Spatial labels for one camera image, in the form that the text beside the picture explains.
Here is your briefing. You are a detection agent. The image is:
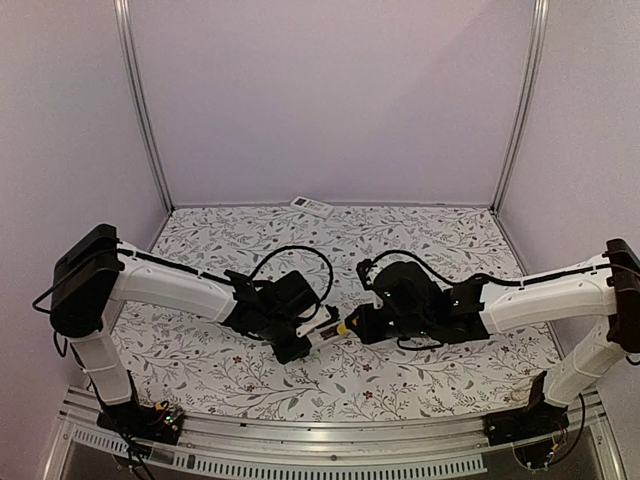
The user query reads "front aluminium rail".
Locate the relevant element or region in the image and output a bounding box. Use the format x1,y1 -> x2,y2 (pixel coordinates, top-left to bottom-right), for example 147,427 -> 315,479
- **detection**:
43,388 -> 634,479

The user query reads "left aluminium frame post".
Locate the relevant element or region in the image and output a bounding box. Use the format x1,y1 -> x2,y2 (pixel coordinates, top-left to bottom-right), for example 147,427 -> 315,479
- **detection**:
113,0 -> 175,213

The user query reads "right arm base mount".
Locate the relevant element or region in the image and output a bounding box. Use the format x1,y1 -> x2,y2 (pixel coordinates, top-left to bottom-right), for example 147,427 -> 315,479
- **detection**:
482,372 -> 569,470

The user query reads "aluminium frame post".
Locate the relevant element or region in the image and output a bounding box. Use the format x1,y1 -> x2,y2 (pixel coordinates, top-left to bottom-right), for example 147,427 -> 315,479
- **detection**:
113,0 -> 175,213
491,0 -> 549,216

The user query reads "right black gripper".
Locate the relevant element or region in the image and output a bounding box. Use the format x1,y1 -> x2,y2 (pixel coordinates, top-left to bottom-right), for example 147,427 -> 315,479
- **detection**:
346,303 -> 432,345

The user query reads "left camera cable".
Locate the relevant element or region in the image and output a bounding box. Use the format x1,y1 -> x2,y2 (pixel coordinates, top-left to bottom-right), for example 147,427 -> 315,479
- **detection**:
247,244 -> 335,311

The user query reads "right camera cable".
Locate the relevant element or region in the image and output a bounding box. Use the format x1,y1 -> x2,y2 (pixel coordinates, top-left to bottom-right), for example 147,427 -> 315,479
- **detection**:
367,248 -> 451,286

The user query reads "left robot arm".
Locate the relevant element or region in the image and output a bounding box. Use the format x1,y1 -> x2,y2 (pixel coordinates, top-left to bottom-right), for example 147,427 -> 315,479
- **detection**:
32,224 -> 324,434

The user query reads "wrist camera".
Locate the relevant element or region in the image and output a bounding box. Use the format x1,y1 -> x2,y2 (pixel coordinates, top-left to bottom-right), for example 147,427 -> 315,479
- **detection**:
356,259 -> 373,291
324,305 -> 340,325

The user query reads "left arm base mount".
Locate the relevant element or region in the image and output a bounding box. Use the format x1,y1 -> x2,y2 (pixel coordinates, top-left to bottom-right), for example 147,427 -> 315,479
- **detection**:
97,393 -> 184,445

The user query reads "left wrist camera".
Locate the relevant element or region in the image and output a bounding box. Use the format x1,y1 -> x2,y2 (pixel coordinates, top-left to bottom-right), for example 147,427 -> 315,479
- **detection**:
324,305 -> 340,325

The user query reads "right aluminium frame post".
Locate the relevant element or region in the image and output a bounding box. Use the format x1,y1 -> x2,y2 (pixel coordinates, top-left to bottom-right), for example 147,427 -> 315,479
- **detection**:
491,0 -> 549,216

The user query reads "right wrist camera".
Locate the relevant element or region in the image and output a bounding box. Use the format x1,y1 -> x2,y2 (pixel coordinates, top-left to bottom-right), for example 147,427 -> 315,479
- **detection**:
356,259 -> 373,291

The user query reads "camera cable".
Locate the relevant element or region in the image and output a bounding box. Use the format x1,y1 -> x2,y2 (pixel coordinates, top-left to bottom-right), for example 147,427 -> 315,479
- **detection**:
247,244 -> 335,311
367,248 -> 451,286

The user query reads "yellow handled screwdriver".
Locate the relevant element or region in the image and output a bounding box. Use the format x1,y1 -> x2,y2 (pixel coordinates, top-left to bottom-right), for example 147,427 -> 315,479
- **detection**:
336,319 -> 359,335

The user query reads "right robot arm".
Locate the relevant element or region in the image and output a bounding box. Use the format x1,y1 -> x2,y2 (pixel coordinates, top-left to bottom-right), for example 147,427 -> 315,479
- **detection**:
345,239 -> 639,436

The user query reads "floral patterned table mat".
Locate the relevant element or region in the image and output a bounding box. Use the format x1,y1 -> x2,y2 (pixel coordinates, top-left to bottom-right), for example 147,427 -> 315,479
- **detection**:
112,207 -> 559,422

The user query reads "white air conditioner remote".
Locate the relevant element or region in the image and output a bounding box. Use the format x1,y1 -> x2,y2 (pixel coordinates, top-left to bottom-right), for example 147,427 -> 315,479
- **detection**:
307,323 -> 350,351

